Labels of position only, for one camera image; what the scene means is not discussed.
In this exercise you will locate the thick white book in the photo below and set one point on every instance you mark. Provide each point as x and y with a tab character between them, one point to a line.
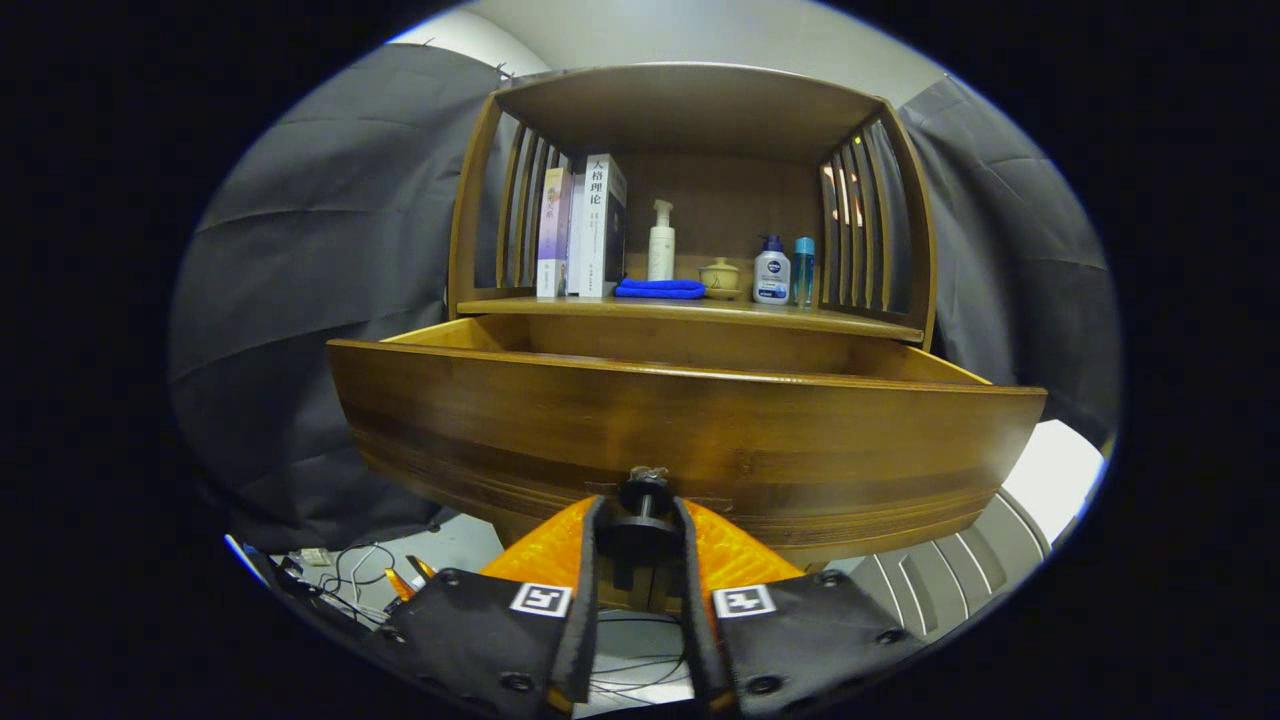
600	230

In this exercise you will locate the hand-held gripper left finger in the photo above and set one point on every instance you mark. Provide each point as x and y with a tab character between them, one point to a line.
583	650

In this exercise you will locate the white bottle blue pump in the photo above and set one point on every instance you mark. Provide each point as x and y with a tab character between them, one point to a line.
771	275

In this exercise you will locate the wooden countertop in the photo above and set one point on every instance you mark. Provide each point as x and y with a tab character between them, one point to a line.
740	308

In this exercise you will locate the black drawer knob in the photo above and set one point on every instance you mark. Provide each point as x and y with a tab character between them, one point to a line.
645	525

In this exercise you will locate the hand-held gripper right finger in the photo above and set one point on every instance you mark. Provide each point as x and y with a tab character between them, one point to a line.
700	640

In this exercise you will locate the white grey appliance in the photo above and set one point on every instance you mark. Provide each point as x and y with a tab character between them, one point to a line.
1000	510

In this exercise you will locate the wooden drawer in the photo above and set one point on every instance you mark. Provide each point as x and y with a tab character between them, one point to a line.
700	430

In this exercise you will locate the purple book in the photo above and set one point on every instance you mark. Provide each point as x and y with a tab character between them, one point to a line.
552	240

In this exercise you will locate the teal bottle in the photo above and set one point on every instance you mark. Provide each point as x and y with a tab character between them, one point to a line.
803	270

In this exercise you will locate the wooden cabinet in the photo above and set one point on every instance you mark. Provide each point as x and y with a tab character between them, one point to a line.
690	110

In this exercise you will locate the blue folded cloth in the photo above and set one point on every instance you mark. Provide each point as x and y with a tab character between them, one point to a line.
660	289

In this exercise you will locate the yellow lidded teacup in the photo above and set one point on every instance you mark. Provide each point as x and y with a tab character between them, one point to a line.
720	278

